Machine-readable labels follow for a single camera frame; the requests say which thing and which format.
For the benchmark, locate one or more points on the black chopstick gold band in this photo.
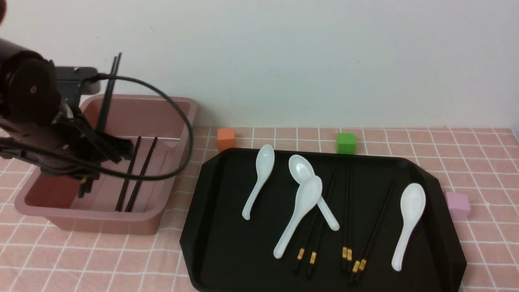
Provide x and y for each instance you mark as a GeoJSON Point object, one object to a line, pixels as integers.
{"type": "Point", "coordinates": [318, 227]}
{"type": "Point", "coordinates": [106, 101]}
{"type": "Point", "coordinates": [109, 101]}
{"type": "Point", "coordinates": [377, 231]}
{"type": "Point", "coordinates": [309, 247]}
{"type": "Point", "coordinates": [373, 231]}

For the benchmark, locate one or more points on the black plastic tray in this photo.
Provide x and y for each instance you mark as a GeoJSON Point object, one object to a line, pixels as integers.
{"type": "Point", "coordinates": [226, 253]}

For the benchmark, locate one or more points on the pink foam cube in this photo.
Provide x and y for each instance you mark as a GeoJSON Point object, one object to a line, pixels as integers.
{"type": "Point", "coordinates": [458, 205]}

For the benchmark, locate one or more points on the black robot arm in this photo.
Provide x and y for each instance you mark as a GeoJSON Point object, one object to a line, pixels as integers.
{"type": "Point", "coordinates": [40, 108]}

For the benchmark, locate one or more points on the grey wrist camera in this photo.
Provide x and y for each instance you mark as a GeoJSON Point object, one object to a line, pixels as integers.
{"type": "Point", "coordinates": [72, 83]}

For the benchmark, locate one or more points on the orange foam cube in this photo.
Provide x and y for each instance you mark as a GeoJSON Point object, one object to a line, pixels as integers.
{"type": "Point", "coordinates": [226, 138]}

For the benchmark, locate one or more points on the black chopstick in bin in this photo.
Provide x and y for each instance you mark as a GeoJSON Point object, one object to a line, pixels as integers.
{"type": "Point", "coordinates": [141, 174]}
{"type": "Point", "coordinates": [125, 185]}

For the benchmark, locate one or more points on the green foam cube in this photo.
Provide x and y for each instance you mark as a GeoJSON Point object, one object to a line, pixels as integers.
{"type": "Point", "coordinates": [346, 143]}

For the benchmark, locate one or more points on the white ceramic spoon far left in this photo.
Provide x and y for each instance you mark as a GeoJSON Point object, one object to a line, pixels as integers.
{"type": "Point", "coordinates": [264, 166]}

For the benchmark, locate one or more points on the white ceramic spoon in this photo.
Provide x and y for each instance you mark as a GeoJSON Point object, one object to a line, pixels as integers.
{"type": "Point", "coordinates": [264, 166]}
{"type": "Point", "coordinates": [301, 170]}
{"type": "Point", "coordinates": [412, 206]}
{"type": "Point", "coordinates": [307, 196]}

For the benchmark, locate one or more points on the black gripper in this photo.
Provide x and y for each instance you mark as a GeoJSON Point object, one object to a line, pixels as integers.
{"type": "Point", "coordinates": [68, 133]}

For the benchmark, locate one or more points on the white ceramic spoon right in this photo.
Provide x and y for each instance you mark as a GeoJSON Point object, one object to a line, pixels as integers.
{"type": "Point", "coordinates": [412, 206]}

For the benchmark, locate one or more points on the pink plastic bin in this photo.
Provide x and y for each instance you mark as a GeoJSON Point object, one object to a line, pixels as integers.
{"type": "Point", "coordinates": [130, 116]}

